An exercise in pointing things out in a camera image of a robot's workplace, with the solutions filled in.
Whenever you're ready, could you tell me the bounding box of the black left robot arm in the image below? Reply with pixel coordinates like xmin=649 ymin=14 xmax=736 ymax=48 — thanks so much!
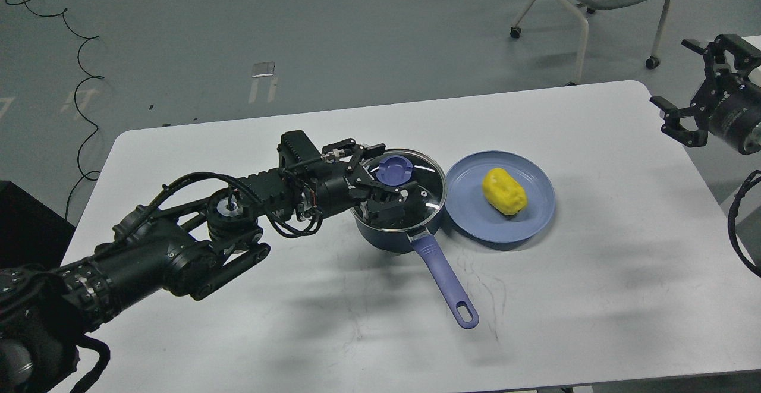
xmin=2 ymin=130 xmax=417 ymax=392

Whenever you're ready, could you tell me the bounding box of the glass pot lid purple knob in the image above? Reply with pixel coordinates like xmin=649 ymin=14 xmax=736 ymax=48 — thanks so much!
xmin=351 ymin=148 xmax=448 ymax=231

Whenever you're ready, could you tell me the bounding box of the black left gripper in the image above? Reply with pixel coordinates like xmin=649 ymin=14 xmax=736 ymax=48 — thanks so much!
xmin=315 ymin=139 xmax=418 ymax=227

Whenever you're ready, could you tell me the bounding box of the dark blue saucepan purple handle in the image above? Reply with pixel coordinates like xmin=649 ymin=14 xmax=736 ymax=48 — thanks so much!
xmin=351 ymin=148 xmax=480 ymax=330

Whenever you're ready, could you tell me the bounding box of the black floor cable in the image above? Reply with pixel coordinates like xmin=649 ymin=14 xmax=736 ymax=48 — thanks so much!
xmin=3 ymin=0 xmax=105 ymax=221

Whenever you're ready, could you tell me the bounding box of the black box at left edge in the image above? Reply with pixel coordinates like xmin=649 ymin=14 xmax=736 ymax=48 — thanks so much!
xmin=1 ymin=181 xmax=74 ymax=269

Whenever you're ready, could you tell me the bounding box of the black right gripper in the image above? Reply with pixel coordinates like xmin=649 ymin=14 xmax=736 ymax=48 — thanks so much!
xmin=650 ymin=34 xmax=760 ymax=155

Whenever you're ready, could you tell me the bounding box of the blue round plate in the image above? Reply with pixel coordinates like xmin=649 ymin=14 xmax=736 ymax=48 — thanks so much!
xmin=445 ymin=151 xmax=555 ymax=244

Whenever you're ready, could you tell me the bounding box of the yellow toy potato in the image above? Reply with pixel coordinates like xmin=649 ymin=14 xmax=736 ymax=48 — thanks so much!
xmin=481 ymin=168 xmax=528 ymax=216

